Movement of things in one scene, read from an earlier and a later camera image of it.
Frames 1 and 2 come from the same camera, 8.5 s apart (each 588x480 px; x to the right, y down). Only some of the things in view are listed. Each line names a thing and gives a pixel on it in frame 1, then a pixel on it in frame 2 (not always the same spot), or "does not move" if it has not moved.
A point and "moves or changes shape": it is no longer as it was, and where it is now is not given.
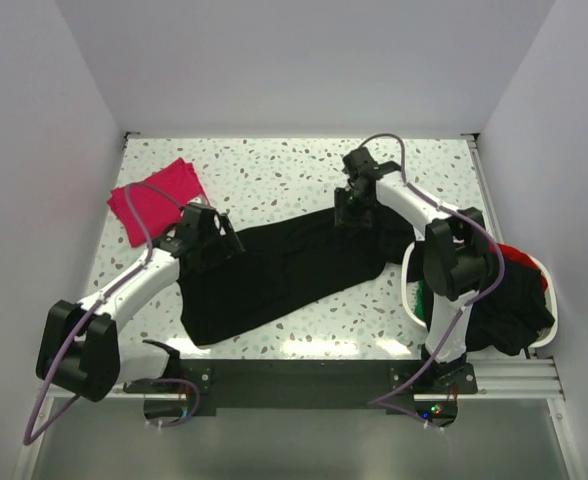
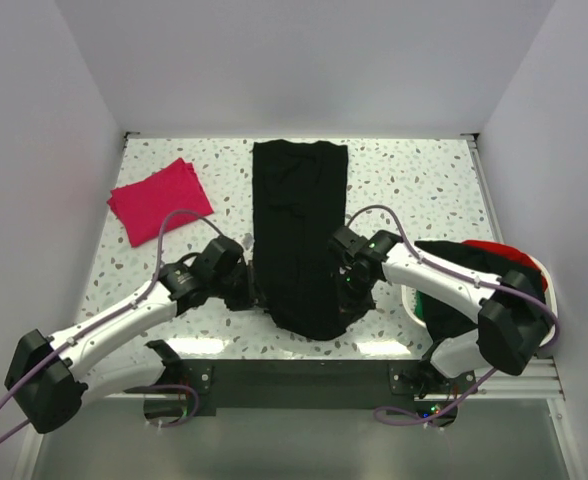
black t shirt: (284, 268) moves or changes shape
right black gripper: (341, 214) -> (352, 310)
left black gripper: (228, 246) -> (252, 296)
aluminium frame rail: (518, 379) does not move
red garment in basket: (517, 256) does not move
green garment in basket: (420, 301) does not move
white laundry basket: (412, 317) does not move
